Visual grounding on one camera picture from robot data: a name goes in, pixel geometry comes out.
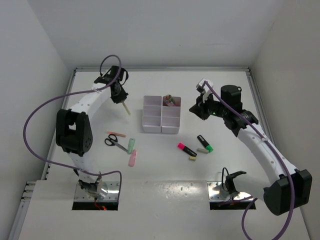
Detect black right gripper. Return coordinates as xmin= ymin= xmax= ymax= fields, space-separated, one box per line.
xmin=189 ymin=91 xmax=228 ymax=121

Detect clear bottle of coloured pins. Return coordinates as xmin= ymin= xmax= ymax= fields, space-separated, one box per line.
xmin=163 ymin=94 xmax=176 ymax=107

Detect orange highlighter pen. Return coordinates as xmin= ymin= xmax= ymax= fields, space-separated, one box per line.
xmin=105 ymin=130 xmax=127 ymax=138

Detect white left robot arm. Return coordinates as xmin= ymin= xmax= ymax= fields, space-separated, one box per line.
xmin=56 ymin=66 xmax=204 ymax=199

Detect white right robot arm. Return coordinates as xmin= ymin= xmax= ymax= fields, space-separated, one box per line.
xmin=196 ymin=79 xmax=312 ymax=216

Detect green black highlighter marker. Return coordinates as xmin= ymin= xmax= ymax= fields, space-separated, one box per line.
xmin=197 ymin=135 xmax=214 ymax=153

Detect white divided organiser left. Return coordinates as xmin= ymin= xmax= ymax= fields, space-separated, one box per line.
xmin=142 ymin=95 xmax=162 ymax=134

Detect pink black highlighter marker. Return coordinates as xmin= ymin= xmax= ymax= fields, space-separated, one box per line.
xmin=177 ymin=142 xmax=197 ymax=157

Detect green correction tape case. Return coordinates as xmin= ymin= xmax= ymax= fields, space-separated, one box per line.
xmin=127 ymin=138 xmax=135 ymax=154

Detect pink correction tape case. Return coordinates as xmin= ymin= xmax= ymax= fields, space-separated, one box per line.
xmin=128 ymin=149 xmax=137 ymax=167

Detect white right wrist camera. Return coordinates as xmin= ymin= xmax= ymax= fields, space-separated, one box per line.
xmin=196 ymin=78 xmax=213 ymax=103

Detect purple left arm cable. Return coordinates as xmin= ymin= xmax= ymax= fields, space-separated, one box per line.
xmin=23 ymin=54 xmax=123 ymax=196

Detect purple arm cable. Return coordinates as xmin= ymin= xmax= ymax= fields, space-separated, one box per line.
xmin=23 ymin=54 xmax=123 ymax=196
xmin=203 ymin=80 xmax=294 ymax=240

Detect black handled scissors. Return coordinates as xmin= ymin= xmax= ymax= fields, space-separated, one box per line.
xmin=104 ymin=134 xmax=128 ymax=153

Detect aluminium frame rail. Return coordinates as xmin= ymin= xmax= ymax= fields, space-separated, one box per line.
xmin=246 ymin=68 xmax=275 ymax=144

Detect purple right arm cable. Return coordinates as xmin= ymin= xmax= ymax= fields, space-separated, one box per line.
xmin=203 ymin=80 xmax=294 ymax=240

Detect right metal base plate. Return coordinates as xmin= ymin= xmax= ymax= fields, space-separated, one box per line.
xmin=207 ymin=181 xmax=254 ymax=203

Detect metal base plate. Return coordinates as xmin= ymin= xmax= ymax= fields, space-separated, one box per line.
xmin=207 ymin=181 xmax=254 ymax=203
xmin=73 ymin=181 xmax=120 ymax=203

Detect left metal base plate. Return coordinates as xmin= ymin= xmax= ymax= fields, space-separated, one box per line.
xmin=73 ymin=181 xmax=120 ymax=203

